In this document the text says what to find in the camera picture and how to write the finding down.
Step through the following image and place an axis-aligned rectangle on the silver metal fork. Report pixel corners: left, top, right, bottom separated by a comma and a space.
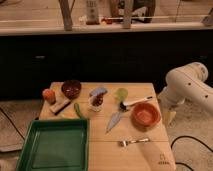
118, 138, 150, 147

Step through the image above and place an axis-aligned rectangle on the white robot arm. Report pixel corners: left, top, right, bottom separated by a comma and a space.
158, 62, 213, 125

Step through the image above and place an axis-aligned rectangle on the green plastic tray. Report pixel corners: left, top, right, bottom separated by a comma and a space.
16, 119, 89, 171

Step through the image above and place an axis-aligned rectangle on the orange plastic bowl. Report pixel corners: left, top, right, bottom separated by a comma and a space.
132, 102, 161, 127

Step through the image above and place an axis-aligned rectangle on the grey blade knife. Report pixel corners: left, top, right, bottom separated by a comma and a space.
106, 111, 122, 132

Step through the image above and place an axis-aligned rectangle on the blue grey cloth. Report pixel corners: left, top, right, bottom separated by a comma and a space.
89, 87, 107, 96

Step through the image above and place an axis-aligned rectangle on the green pepper toy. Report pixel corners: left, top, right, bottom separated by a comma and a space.
74, 103, 85, 119

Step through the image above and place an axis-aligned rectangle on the dark red bowl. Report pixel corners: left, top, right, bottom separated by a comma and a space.
61, 80, 81, 99

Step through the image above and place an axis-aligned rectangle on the beige black block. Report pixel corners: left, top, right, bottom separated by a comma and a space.
50, 99, 71, 115

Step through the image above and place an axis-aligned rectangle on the bottle on counter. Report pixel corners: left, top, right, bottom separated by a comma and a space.
86, 0, 99, 25

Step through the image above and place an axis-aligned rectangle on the black cable on floor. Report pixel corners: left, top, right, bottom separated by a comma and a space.
170, 134, 213, 171

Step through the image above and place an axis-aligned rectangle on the white handled brush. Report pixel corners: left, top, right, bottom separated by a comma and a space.
119, 96, 153, 110

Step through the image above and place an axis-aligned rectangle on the wooden post right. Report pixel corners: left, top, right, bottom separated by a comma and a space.
123, 0, 134, 29

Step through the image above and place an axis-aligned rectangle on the wooden post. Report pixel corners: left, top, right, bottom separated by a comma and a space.
59, 0, 72, 31
123, 0, 134, 29

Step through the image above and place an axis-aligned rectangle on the wooden post left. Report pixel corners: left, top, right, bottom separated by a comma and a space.
59, 0, 72, 31

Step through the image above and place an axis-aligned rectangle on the black cable at left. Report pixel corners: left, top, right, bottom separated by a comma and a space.
0, 107, 26, 141

